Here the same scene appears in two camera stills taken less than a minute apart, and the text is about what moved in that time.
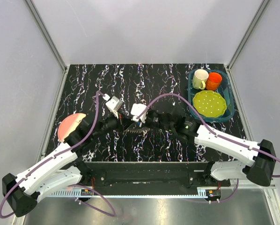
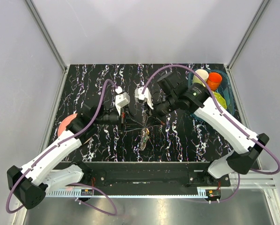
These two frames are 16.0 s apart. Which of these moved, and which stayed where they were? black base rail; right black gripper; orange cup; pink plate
Moved: right black gripper
Stayed: pink plate; orange cup; black base rail
